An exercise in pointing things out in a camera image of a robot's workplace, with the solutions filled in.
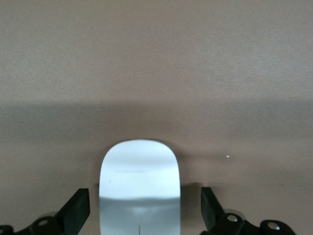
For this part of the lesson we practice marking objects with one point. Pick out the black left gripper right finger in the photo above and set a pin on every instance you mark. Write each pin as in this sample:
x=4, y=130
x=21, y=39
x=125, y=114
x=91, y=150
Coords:
x=217, y=215

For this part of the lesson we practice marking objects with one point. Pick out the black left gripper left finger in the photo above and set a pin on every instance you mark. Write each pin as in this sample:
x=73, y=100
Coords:
x=71, y=213

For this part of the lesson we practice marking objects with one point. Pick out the white computer mouse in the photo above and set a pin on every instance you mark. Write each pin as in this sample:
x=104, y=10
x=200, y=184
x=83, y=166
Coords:
x=139, y=176

